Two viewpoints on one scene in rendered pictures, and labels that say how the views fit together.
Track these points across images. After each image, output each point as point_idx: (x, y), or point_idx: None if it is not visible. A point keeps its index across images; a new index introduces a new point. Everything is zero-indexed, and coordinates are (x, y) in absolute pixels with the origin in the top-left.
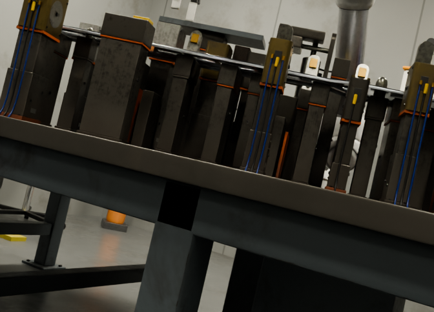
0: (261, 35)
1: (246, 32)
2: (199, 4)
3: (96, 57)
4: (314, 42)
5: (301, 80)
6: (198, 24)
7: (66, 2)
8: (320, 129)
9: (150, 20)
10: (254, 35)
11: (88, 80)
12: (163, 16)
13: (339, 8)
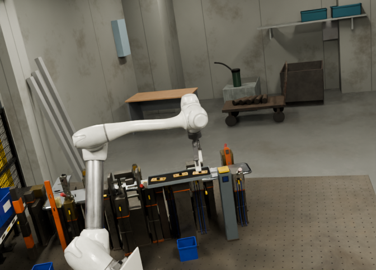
0: (148, 176)
1: (157, 174)
2: (193, 160)
3: (232, 184)
4: (119, 178)
5: (127, 189)
6: (185, 170)
7: (221, 155)
8: (114, 220)
9: (217, 169)
10: (152, 175)
11: (234, 195)
12: (206, 166)
13: (103, 161)
